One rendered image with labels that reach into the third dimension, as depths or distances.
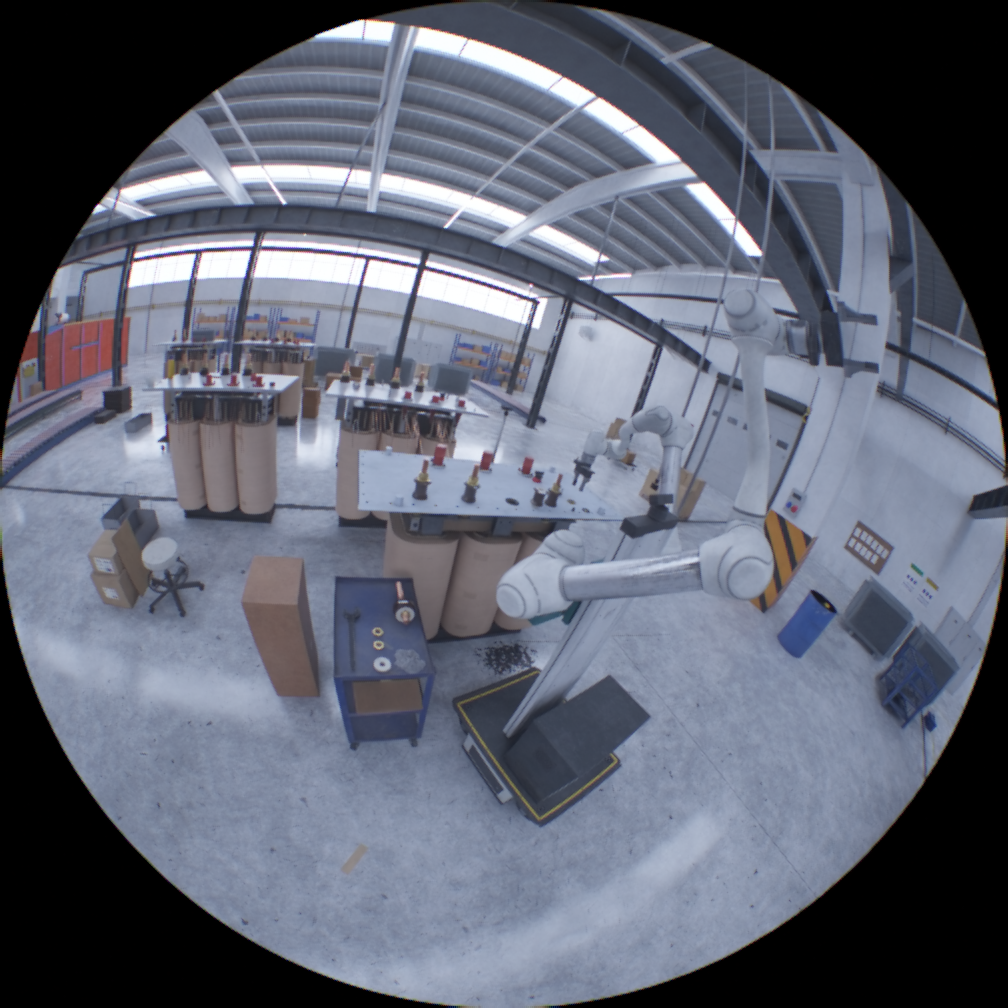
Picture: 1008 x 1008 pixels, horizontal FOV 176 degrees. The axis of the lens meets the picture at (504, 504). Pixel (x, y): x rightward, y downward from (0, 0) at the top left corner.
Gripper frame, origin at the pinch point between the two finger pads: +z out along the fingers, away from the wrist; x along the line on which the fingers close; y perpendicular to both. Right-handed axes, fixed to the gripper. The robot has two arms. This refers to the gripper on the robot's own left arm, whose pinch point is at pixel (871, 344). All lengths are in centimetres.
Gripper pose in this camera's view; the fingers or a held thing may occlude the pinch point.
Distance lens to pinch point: 95.7
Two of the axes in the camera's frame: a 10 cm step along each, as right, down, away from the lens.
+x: 6.5, 5.4, 5.4
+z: 4.8, 2.6, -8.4
